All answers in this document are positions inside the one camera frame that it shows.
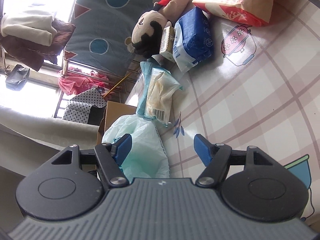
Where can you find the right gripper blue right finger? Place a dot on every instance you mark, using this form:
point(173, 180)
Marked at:
point(204, 149)

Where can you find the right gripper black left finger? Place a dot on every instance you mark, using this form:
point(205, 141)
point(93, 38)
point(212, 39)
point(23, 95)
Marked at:
point(121, 148)

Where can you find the yellow white snack bag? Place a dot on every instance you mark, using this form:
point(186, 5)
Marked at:
point(161, 87)

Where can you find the teal checked cleaning cloth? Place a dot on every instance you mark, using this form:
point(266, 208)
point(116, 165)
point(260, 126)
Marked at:
point(146, 67)

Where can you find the gold tissue pack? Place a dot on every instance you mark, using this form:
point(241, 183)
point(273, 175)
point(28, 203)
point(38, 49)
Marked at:
point(167, 42)

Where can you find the light blue plastic bag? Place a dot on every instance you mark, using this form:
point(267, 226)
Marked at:
point(147, 158)

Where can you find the brown cardboard box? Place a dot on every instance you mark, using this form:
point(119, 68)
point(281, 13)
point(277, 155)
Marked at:
point(112, 112)

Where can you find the polka dot hanging cloth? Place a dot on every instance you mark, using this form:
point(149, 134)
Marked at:
point(86, 108)

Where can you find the pink hanging garment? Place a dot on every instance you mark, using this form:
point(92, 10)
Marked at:
point(76, 81)

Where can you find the blue white tissue pack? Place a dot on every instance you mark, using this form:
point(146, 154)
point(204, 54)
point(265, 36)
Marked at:
point(193, 42)

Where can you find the blue quilt with circles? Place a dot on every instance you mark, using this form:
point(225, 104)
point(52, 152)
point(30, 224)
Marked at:
point(102, 36)

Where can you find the black-haired plush doll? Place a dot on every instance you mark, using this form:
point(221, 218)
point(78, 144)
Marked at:
point(147, 33)

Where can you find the yellow broom handle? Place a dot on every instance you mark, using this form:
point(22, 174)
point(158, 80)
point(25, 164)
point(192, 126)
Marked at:
point(116, 85)

